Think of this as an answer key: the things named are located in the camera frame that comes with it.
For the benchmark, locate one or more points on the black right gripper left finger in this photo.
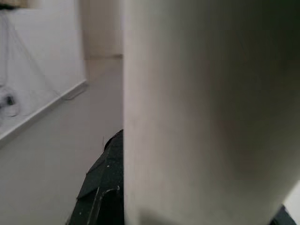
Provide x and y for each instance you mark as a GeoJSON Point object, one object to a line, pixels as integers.
{"type": "Point", "coordinates": [105, 182]}

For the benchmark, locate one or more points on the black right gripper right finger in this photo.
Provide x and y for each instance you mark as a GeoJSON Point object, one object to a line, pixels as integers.
{"type": "Point", "coordinates": [287, 218]}

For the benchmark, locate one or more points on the white plastic table leg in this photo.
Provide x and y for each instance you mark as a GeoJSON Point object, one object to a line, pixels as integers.
{"type": "Point", "coordinates": [199, 105]}

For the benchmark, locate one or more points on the black power adapter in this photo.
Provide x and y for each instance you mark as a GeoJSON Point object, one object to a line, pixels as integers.
{"type": "Point", "coordinates": [9, 100]}

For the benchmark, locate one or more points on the black wall shelf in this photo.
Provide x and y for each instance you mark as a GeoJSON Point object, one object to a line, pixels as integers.
{"type": "Point", "coordinates": [11, 3]}

